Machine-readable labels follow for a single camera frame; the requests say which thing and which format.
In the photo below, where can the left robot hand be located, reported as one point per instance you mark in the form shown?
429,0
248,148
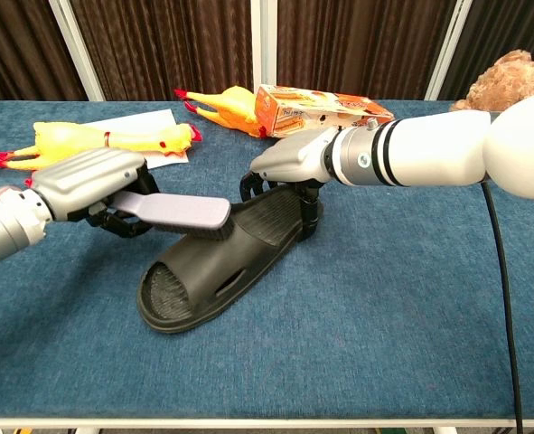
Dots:
86,176

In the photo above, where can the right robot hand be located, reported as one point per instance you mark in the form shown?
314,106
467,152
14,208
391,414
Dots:
293,156

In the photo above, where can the grey brush with black bristles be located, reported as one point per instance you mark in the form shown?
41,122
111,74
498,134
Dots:
180,212

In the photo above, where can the black rubber slipper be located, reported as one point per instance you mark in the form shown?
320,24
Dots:
212,267

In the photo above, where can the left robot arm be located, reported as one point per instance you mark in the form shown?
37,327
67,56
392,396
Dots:
9,226

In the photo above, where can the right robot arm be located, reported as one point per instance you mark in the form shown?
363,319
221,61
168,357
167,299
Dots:
429,149

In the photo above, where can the yellow rubber chicken toy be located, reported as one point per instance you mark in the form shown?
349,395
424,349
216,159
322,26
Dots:
68,140

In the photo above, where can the orange cardboard box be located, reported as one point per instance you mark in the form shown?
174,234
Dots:
293,113

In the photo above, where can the red and black small object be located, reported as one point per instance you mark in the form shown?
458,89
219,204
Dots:
28,182

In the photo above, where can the white paper sheet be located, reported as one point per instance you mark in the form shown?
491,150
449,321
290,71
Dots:
131,122

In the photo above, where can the orange rubber chicken toy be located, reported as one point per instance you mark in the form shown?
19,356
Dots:
230,106

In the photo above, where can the brown pleated curtain panel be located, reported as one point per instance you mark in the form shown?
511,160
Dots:
167,45
510,27
13,45
361,45

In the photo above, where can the blue table cloth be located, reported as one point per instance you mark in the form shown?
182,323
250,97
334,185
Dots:
384,316

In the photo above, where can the brown plush toy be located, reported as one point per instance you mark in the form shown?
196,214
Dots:
510,81

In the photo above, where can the white partition post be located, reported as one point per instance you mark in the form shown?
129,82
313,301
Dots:
264,40
74,50
452,40

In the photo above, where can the white table frame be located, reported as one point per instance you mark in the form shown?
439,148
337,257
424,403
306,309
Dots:
248,423

